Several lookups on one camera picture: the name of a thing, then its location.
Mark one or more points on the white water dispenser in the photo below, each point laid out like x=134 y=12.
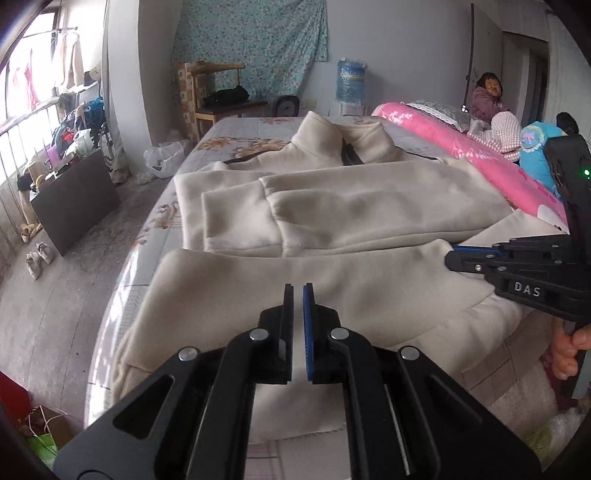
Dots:
x=346 y=110

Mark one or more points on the grey lace pillow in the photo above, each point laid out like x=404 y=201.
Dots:
x=438 y=110

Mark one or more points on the hanging pink clothes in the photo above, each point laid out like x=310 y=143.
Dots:
x=25 y=78

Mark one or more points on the white wall socket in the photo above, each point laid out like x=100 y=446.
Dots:
x=309 y=102

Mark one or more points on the blue water jug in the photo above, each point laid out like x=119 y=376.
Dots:
x=351 y=81

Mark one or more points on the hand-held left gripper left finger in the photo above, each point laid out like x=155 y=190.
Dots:
x=287 y=332

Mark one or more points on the beige jacket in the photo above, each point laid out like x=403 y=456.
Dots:
x=346 y=207

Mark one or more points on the brown paper bag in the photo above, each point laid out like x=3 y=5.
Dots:
x=57 y=427

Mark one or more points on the bed with floral sheet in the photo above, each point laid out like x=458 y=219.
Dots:
x=221 y=138

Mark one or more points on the teal floral wall curtain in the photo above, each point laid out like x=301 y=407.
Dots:
x=254 y=37

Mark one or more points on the white plastic bag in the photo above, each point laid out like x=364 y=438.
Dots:
x=166 y=159

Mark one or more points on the hanging beige coat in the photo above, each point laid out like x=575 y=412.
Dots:
x=67 y=60

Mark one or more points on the beige shoe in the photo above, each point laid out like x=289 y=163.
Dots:
x=46 y=253
x=33 y=266

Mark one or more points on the tan slippers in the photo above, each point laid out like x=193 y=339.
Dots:
x=30 y=230

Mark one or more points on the black spoked wheel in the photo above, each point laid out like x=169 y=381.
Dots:
x=108 y=143

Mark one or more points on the green paper bag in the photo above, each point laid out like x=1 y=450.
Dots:
x=44 y=450

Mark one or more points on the blue plush toy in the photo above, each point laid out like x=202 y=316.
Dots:
x=538 y=147

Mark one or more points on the black bag on chair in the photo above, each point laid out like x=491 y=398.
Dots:
x=228 y=94

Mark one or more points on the pink checked cloth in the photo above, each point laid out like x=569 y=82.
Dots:
x=505 y=134

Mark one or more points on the small black fan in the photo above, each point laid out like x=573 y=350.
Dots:
x=286 y=106

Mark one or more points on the red paper bag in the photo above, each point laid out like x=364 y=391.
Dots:
x=11 y=397

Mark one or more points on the grey door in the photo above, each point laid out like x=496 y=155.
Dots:
x=517 y=74

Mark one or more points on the wooden chair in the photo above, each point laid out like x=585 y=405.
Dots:
x=210 y=69

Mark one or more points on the pile of clutter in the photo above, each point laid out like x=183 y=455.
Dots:
x=76 y=134

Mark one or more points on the pink floral blanket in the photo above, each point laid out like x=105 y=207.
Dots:
x=438 y=134

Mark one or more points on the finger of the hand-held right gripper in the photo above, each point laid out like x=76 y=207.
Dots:
x=475 y=249
x=466 y=263

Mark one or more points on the dark low cabinet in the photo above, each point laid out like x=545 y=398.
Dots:
x=78 y=203

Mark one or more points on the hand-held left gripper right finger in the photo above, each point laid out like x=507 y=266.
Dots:
x=307 y=332

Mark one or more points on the person's right hand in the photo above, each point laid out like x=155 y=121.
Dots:
x=563 y=355

